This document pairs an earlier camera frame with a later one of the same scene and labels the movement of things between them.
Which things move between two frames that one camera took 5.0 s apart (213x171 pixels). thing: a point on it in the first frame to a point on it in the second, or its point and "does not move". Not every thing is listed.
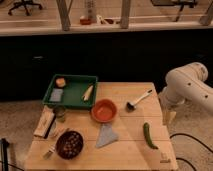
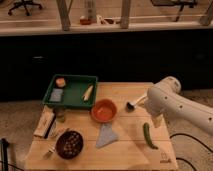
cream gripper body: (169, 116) to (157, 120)
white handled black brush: (131, 106) does not move
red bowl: (104, 110) does not move
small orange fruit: (60, 82) does not move
